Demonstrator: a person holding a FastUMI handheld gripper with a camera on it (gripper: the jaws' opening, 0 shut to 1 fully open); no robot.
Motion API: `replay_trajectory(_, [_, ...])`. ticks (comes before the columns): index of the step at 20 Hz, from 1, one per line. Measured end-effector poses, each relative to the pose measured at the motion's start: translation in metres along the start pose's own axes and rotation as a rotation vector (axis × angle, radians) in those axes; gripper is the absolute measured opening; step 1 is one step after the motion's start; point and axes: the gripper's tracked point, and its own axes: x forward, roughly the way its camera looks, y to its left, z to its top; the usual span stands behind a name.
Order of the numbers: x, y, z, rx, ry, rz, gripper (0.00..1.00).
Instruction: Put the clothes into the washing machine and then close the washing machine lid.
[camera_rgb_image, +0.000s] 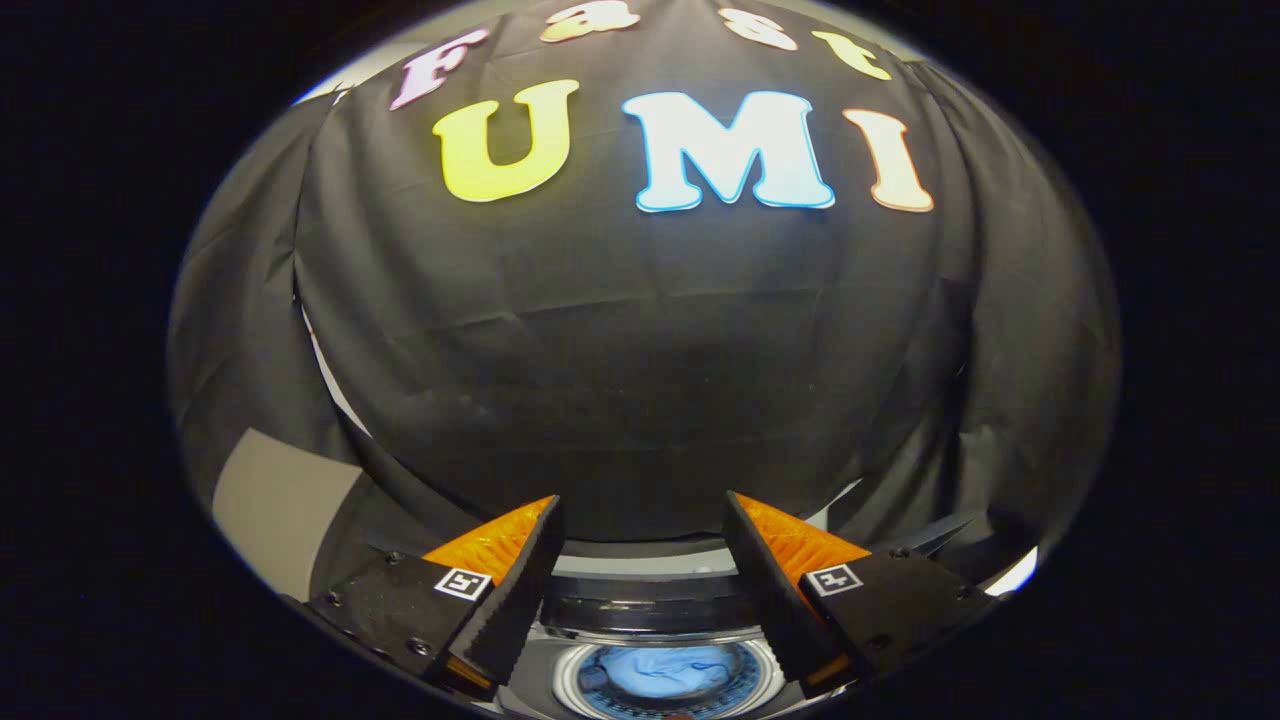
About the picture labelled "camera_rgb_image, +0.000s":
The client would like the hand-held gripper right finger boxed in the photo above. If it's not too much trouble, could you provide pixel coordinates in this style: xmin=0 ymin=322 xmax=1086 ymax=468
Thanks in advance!
xmin=722 ymin=490 xmax=1001 ymax=696

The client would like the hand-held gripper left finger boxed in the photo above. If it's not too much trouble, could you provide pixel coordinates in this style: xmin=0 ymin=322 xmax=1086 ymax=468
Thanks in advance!
xmin=305 ymin=494 xmax=566 ymax=696

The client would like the dark grey washing machine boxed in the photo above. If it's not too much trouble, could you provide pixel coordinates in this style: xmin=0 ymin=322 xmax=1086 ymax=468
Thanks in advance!
xmin=495 ymin=600 xmax=806 ymax=720

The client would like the light blue polo shirt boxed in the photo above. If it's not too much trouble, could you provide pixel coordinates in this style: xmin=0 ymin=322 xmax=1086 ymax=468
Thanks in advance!
xmin=595 ymin=645 xmax=741 ymax=703

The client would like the white board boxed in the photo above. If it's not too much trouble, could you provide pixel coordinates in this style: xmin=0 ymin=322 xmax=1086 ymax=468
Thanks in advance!
xmin=985 ymin=547 xmax=1041 ymax=597

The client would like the grey cabinet with black top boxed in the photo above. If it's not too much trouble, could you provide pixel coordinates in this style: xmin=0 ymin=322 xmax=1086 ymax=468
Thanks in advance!
xmin=210 ymin=428 xmax=451 ymax=603

